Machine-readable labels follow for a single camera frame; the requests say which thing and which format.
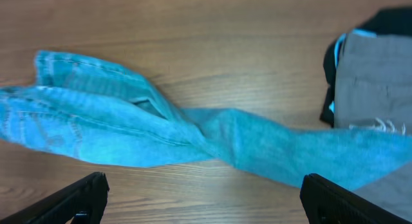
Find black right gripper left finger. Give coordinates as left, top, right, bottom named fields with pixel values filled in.
left=1, top=172, right=109, bottom=224

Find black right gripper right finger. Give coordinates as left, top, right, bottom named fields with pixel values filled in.
left=299, top=173, right=409, bottom=224

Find light blue denim jeans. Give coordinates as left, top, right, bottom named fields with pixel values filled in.
left=1, top=51, right=411, bottom=190

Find black folded garment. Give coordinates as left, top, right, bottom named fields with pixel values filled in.
left=319, top=6, right=411, bottom=127

